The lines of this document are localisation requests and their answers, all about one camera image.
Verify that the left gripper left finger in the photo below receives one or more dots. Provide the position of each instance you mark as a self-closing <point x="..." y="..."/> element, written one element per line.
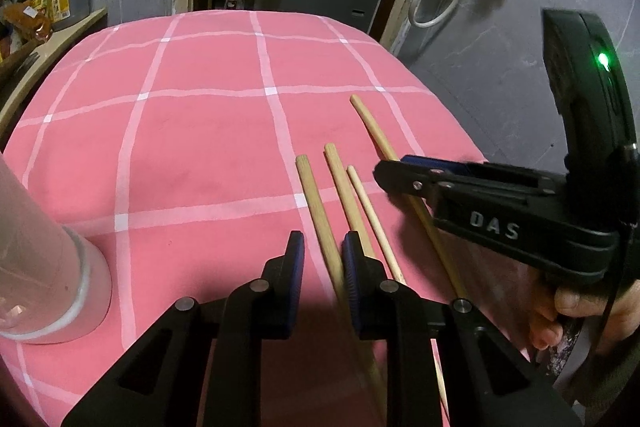
<point x="200" y="364"/>

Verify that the wooden chopstick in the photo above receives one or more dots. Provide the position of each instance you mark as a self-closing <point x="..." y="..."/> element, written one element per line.
<point x="390" y="179"/>
<point x="334" y="265"/>
<point x="348" y="198"/>
<point x="391" y="262"/>

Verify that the person right hand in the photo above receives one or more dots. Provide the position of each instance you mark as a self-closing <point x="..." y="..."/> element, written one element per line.
<point x="544" y="308"/>

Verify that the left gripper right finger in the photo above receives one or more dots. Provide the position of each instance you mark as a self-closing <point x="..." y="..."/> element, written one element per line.
<point x="447" y="364"/>

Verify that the brown sauce pouch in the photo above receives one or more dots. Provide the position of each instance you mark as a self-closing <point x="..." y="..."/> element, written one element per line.
<point x="30" y="23"/>

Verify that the white perforated utensil holder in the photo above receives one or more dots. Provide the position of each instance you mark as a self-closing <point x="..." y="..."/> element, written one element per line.
<point x="55" y="285"/>

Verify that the pink checked tablecloth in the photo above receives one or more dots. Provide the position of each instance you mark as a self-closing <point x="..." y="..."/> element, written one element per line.
<point x="171" y="142"/>

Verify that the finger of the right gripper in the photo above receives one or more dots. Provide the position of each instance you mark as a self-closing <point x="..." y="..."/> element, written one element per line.
<point x="441" y="189"/>
<point x="487" y="171"/>

